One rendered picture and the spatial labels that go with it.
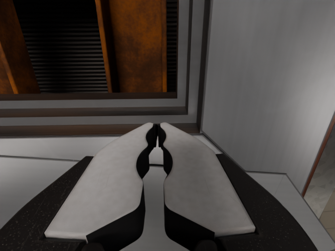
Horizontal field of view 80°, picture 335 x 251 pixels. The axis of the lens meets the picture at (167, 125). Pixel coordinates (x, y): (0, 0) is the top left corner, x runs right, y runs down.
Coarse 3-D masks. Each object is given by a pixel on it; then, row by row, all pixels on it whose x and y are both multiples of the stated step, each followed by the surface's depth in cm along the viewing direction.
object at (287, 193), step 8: (288, 176) 16; (280, 184) 16; (288, 184) 16; (280, 192) 17; (288, 192) 17; (296, 192) 17; (280, 200) 17; (288, 200) 17; (296, 200) 17; (304, 200) 17; (288, 208) 18; (296, 208) 18; (304, 208) 18; (296, 216) 18; (304, 216) 18; (312, 216) 18; (304, 224) 19; (312, 224) 19; (320, 224) 19; (312, 232) 19; (312, 240) 20
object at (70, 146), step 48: (192, 0) 12; (192, 48) 13; (0, 96) 17; (48, 96) 17; (96, 96) 17; (144, 96) 17; (192, 96) 15; (0, 144) 14; (48, 144) 14; (96, 144) 14
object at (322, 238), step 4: (324, 228) 19; (320, 232) 19; (324, 232) 19; (320, 236) 20; (324, 236) 20; (328, 236) 20; (316, 240) 20; (320, 240) 20; (324, 240) 20; (328, 240) 20; (332, 240) 20; (316, 244) 20; (320, 244) 20; (324, 244) 20; (328, 244) 20; (332, 244) 20; (320, 248) 20; (324, 248) 20; (328, 248) 20; (332, 248) 20
